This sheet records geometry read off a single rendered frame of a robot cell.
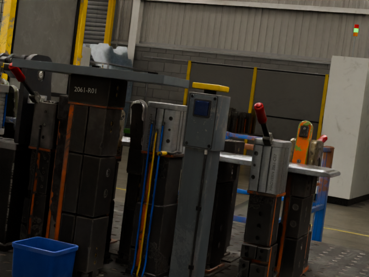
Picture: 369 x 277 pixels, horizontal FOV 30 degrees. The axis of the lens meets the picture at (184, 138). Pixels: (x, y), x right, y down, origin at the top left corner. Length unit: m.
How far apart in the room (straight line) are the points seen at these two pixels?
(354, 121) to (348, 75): 0.64
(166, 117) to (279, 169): 0.29
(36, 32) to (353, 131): 5.47
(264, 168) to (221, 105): 0.20
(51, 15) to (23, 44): 0.39
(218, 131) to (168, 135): 0.22
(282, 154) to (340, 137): 8.06
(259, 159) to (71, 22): 4.13
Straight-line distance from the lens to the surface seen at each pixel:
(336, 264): 2.11
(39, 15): 5.15
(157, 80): 1.38
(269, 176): 1.50
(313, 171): 1.60
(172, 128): 1.57
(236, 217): 3.62
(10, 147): 1.74
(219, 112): 1.38
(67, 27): 5.48
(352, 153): 9.52
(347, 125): 9.54
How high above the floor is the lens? 1.12
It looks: 3 degrees down
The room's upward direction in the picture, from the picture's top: 7 degrees clockwise
